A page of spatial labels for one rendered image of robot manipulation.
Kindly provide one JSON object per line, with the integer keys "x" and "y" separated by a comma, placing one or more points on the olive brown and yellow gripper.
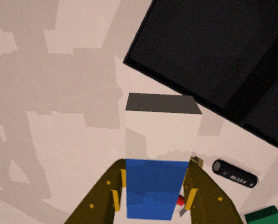
{"x": 207, "y": 202}

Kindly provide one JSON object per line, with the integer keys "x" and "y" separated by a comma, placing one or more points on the black aa battery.
{"x": 235, "y": 174}

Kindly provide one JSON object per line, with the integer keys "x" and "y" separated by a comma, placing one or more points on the red battery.
{"x": 180, "y": 200}

